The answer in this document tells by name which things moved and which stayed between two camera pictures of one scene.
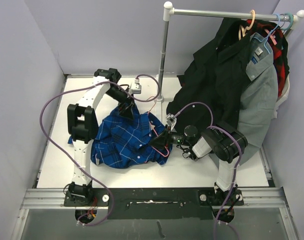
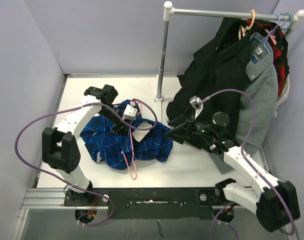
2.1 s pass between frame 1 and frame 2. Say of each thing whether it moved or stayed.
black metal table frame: stayed
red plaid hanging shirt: stayed
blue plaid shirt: stayed
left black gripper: moved
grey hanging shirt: stayed
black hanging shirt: stayed
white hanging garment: stayed
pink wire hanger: moved
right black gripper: moved
